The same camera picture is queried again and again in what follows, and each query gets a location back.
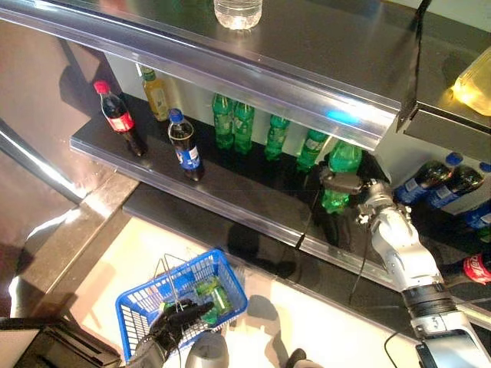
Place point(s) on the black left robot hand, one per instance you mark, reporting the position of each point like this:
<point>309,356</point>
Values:
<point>176,322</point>

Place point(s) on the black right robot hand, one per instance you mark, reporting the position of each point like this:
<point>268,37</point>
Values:
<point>374,188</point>

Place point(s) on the blue plastic shopping basket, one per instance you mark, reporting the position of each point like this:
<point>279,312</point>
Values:
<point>126,310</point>

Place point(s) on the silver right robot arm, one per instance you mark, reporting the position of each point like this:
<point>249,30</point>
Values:
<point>403,245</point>

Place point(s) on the silver left robot leg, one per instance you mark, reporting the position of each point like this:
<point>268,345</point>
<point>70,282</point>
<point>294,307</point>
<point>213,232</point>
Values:
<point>207,350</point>

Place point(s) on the silver robot leg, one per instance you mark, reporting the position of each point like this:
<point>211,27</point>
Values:
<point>301,358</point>
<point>207,350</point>

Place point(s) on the black shelf board plain edge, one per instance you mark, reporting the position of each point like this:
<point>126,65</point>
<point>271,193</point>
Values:
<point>449,122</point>

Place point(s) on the black metal stand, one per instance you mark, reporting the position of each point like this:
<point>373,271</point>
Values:
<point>69,345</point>

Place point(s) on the black base shelf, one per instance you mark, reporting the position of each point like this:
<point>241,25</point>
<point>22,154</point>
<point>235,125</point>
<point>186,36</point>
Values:
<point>268,245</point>

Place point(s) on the cola bottle red label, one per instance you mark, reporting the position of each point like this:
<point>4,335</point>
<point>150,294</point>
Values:
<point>475,268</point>
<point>119,119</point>

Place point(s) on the silver right robot leg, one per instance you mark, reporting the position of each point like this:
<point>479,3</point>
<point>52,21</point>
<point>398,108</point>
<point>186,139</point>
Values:
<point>301,358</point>

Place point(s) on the large yellow tea bottle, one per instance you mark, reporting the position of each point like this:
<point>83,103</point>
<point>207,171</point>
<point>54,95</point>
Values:
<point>475,84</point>

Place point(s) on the clear water bottles red label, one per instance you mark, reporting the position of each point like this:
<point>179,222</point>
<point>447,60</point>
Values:
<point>238,13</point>

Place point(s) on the small yellow tea bottle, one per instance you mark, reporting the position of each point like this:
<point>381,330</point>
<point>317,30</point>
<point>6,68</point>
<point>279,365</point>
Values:
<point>156,96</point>

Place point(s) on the black shelf board clear rail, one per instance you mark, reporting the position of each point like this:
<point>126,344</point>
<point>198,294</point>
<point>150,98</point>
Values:
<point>268,57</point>
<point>230,184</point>
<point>345,237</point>

